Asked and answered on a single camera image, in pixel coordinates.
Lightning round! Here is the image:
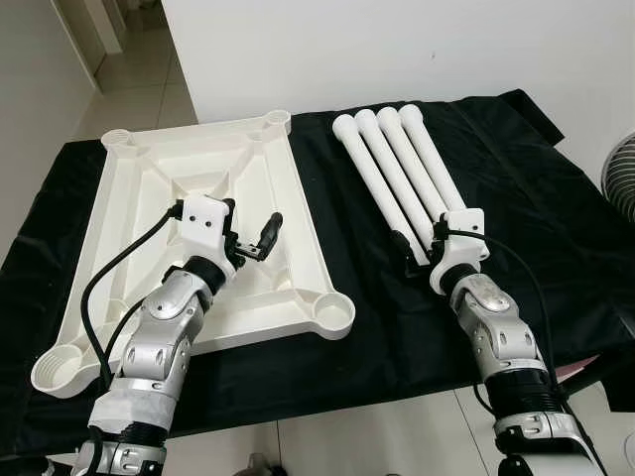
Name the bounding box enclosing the white plastic table top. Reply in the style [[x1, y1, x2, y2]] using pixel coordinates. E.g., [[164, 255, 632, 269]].
[[30, 109, 356, 400]]

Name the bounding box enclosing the white plastic table leg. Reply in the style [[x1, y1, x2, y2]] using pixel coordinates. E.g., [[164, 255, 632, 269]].
[[331, 114, 430, 267], [377, 105, 452, 234], [354, 108, 443, 254], [399, 103, 469, 214]]

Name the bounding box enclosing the black table cloth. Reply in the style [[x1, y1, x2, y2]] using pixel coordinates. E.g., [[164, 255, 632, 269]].
[[0, 89, 635, 459]]

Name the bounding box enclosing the white floor fan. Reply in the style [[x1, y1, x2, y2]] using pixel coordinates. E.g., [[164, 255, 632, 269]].
[[600, 132, 635, 224]]

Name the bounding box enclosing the grey robot left foot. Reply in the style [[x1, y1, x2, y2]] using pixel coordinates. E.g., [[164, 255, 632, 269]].
[[243, 451, 291, 476]]

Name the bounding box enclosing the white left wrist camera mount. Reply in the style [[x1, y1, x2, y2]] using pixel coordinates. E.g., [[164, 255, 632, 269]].
[[179, 194, 241, 277]]

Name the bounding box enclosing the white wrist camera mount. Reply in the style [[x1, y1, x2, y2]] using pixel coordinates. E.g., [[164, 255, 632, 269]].
[[179, 194, 241, 277], [429, 207, 488, 295]]

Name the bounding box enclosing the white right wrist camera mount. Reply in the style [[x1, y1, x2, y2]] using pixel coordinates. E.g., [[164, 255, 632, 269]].
[[429, 207, 488, 295]]

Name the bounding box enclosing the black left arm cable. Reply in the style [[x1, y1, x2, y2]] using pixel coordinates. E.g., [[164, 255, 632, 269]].
[[79, 201, 185, 393]]

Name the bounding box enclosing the white door frame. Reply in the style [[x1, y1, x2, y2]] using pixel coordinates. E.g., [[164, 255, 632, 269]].
[[50, 0, 128, 59]]

